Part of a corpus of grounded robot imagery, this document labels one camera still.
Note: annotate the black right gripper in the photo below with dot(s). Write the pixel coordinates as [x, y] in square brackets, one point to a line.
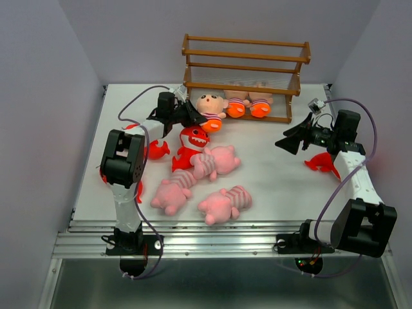
[291, 143]

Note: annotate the red shark plush upper left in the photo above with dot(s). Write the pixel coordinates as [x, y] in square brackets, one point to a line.
[156, 151]

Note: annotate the red shark plush lower left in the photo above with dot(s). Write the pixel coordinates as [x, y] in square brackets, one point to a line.
[140, 187]

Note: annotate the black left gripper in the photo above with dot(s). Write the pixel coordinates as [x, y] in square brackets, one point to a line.
[194, 117]

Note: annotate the red shark plush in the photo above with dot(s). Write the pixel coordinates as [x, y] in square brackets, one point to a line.
[193, 141]
[140, 187]
[156, 151]
[322, 162]

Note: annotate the boy doll black hair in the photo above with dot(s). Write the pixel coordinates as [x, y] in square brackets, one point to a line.
[212, 107]

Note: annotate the red shark plush centre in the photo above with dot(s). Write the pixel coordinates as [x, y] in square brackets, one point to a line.
[193, 141]

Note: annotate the pink pig plush upper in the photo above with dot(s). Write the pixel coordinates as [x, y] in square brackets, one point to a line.
[210, 163]

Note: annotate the pink pig plush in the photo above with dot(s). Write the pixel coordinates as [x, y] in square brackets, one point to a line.
[173, 193]
[210, 163]
[224, 205]

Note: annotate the pink pig plush lower left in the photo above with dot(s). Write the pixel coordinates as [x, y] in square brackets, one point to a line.
[173, 193]

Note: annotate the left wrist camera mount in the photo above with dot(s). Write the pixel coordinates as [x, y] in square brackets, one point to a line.
[180, 92]

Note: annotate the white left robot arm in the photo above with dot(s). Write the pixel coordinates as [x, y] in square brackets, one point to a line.
[123, 163]

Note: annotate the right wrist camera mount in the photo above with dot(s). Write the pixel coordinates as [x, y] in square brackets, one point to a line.
[316, 106]

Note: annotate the red shark plush right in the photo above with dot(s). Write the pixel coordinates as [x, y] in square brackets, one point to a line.
[322, 162]

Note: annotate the pink pig plush lower right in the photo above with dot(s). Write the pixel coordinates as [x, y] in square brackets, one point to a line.
[224, 205]

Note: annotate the boy doll face up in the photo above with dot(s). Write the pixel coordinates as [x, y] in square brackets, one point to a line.
[238, 102]

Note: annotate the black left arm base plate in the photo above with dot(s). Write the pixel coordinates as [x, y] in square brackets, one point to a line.
[150, 247]

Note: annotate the wooden three-tier shelf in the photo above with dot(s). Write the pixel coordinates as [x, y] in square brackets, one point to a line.
[215, 65]

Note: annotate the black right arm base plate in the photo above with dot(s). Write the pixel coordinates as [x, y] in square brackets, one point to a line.
[295, 244]

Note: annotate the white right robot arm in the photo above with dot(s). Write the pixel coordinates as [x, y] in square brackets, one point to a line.
[365, 223]

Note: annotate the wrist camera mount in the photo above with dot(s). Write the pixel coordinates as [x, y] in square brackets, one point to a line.
[316, 106]
[180, 92]

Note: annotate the boy doll from corner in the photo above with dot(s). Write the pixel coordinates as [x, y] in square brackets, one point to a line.
[260, 103]

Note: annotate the aluminium rail frame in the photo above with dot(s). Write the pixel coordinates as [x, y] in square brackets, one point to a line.
[226, 265]

